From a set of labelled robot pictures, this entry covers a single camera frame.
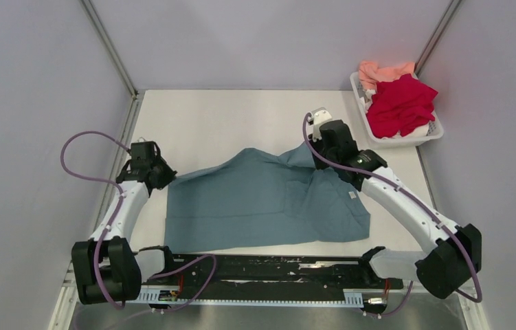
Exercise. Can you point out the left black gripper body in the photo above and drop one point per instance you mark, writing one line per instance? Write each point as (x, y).
(165, 174)

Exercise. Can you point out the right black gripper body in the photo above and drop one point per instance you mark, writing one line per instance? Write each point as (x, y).
(327, 155)

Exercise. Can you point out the teal blue t-shirt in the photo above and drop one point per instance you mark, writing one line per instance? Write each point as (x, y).
(258, 199)

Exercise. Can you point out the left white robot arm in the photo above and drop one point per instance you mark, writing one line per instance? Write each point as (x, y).
(116, 237)

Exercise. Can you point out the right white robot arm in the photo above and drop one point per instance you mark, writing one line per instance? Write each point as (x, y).
(450, 256)

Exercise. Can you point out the red t-shirt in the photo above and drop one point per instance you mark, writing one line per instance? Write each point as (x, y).
(401, 106)

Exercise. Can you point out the peach orange t-shirt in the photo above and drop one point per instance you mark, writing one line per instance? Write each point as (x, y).
(370, 73)

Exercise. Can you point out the white plastic laundry basket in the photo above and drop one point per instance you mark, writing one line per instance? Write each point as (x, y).
(435, 132)

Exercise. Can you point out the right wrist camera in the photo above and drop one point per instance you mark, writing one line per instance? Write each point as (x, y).
(320, 119)

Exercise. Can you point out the right aluminium frame post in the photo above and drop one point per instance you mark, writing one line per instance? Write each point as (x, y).
(441, 27)

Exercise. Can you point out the aluminium frame post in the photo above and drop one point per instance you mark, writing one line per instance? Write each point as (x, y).
(441, 27)
(105, 39)

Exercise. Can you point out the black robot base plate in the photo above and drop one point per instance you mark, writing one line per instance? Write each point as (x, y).
(376, 300)

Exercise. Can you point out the white slotted cable duct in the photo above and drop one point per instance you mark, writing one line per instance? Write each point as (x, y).
(347, 299)

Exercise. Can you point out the aluminium front rail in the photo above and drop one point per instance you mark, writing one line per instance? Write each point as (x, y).
(439, 278)

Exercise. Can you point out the left aluminium frame post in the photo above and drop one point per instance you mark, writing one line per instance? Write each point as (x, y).
(105, 39)

